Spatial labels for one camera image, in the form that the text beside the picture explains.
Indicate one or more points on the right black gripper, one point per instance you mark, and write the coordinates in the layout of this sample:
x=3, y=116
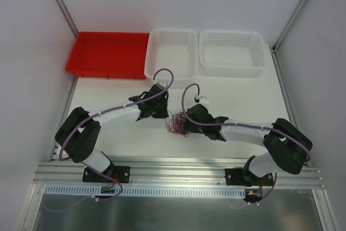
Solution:
x=192, y=120

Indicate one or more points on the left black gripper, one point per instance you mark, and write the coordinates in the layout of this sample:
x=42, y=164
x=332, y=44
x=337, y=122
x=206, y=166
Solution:
x=161, y=105

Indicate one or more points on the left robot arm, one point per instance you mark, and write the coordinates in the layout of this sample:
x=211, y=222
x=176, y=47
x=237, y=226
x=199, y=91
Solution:
x=79, y=133

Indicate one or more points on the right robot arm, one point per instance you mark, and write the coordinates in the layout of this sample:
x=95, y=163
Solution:
x=286, y=147

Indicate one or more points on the white middle mesh basket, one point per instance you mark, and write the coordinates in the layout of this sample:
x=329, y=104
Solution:
x=173, y=49

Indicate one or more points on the white mesh basket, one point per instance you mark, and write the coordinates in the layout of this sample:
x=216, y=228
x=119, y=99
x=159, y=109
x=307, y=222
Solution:
x=173, y=49
x=232, y=53

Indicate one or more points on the white right mesh basket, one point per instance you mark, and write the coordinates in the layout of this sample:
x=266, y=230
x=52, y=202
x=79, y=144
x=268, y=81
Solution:
x=232, y=53

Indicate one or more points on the red plastic tray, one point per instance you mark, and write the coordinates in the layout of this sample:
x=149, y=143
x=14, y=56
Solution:
x=119, y=55

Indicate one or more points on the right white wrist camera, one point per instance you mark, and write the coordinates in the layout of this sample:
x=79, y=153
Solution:
x=203, y=100

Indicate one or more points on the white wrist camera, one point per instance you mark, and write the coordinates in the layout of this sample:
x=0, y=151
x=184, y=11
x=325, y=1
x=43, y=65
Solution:
x=160, y=84
x=203, y=100

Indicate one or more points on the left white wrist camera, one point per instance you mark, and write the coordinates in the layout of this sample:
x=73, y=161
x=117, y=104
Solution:
x=160, y=84

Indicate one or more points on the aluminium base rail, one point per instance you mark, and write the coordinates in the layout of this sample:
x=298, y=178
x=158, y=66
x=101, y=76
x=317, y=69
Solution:
x=179, y=172

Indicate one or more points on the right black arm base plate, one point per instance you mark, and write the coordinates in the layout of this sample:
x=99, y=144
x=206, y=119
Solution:
x=235, y=177

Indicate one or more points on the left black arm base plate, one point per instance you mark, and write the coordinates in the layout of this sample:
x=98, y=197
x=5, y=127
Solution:
x=119, y=173

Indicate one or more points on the white slotted cable duct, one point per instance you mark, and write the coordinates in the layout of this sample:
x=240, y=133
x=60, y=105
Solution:
x=143, y=191

